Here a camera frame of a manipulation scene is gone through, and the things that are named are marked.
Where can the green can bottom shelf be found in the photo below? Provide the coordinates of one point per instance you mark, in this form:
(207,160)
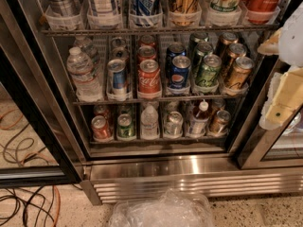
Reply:
(125,126)

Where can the red can bottom shelf rear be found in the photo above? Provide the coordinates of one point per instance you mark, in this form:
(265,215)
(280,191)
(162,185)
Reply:
(102,110)

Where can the orange can bottom shelf front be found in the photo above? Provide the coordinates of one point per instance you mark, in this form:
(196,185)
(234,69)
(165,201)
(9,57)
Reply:
(220,121)

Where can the brown bottle white cap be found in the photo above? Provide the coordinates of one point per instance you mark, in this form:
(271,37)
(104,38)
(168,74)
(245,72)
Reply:
(198,118)

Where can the blue pepsi can front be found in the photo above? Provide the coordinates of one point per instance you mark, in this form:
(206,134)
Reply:
(179,71)

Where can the green can middle front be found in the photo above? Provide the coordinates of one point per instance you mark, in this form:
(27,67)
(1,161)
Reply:
(208,71)

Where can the rear water bottle middle shelf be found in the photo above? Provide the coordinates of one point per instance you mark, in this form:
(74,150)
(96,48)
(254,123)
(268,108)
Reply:
(87,46)

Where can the gold tall can top shelf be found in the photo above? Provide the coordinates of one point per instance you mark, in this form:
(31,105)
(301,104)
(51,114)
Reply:
(183,11)

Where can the clear water bottle bottom shelf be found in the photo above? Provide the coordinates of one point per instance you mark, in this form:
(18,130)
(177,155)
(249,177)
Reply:
(149,123)

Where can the crumpled clear plastic bag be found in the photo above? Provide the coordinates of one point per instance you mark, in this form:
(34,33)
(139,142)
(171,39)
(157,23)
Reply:
(171,209)

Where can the red coca-cola can front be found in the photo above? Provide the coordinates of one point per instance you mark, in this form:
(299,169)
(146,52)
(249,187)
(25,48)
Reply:
(149,77)

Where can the middle wire shelf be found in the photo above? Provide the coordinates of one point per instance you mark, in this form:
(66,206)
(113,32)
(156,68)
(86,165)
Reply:
(159,99)

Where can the gold can middle front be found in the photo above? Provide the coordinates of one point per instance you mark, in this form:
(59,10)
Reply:
(238,73)

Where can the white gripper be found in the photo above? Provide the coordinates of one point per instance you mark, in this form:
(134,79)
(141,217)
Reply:
(292,44)

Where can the orange can bottom shelf rear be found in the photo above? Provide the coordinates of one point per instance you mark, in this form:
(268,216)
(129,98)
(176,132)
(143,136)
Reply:
(217,104)

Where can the red coca-cola can top shelf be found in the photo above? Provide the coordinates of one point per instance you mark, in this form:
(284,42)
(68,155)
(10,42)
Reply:
(259,12)

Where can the steel fridge bottom grille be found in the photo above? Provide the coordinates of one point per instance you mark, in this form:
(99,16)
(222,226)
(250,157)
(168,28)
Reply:
(110,181)

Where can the red coca-cola can rear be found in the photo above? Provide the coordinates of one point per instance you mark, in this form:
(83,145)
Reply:
(147,40)

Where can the glass fridge door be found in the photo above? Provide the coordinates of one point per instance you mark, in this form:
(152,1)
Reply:
(33,74)
(282,146)

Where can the top wire shelf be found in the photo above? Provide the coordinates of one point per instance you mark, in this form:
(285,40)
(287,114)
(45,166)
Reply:
(157,31)

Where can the large water bottle middle shelf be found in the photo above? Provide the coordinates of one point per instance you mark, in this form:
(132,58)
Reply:
(84,76)

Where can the right glass fridge door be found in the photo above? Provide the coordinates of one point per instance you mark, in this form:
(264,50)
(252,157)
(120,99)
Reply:
(282,146)

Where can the orange can shelf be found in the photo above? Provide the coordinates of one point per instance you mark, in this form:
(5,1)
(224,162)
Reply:
(217,104)
(220,121)

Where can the blue pepsi can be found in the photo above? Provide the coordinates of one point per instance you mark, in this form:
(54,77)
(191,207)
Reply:
(173,50)
(179,71)

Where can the blue silver can front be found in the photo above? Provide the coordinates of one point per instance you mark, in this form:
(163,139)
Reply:
(117,76)

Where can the gold can middle rear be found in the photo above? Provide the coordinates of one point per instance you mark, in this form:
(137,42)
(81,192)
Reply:
(224,40)

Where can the silver can middle rear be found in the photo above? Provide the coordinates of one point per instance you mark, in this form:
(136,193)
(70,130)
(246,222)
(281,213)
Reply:
(117,42)

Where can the green can middle rear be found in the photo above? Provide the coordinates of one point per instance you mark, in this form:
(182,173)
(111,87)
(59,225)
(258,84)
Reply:
(194,39)

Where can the wire shelf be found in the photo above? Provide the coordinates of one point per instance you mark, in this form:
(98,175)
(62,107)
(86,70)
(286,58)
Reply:
(159,99)
(157,31)

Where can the red can bottom shelf front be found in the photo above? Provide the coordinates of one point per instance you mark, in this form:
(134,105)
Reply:
(100,127)

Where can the left glass fridge door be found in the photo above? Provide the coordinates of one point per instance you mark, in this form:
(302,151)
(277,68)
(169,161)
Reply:
(33,74)

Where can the blue pepsi can rear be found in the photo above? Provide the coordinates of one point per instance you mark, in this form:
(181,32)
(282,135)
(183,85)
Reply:
(173,50)

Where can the silver can bottom shelf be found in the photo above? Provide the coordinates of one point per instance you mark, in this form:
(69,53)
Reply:
(173,123)

